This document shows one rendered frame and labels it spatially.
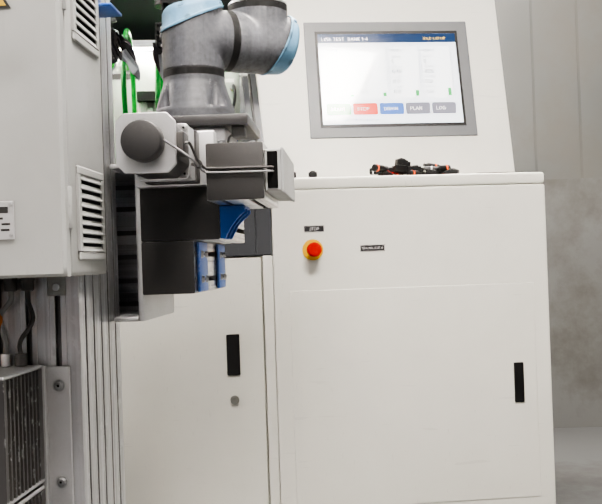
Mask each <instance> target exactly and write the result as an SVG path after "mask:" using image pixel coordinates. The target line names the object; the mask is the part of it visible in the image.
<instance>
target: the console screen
mask: <svg viewBox="0 0 602 504"><path fill-rule="evenodd" d="M303 30H304V45H305V60H306V76H307V91H308V107H309V122H310V138H311V139H332V138H382V137H433V136H477V135H478V132H477V123H476V114H475V104H474V95H473V86H472V77H471V68H470V59H469V50H468V41H467V32H466V23H465V21H458V22H305V23H303Z"/></svg>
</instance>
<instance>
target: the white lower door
mask: <svg viewBox="0 0 602 504"><path fill-rule="evenodd" d="M225 274H227V279H226V287H224V288H219V289H214V290H210V291H205V292H200V293H195V294H174V313H171V314H167V315H164V316H160V317H157V318H153V319H150V320H146V321H138V322H120V340H121V372H122V403H123V435H124V467H125V498H126V504H269V483H268V453H267V423H266V392H265V362H264V332H263V302H262V272H261V258H260V257H254V258H225Z"/></svg>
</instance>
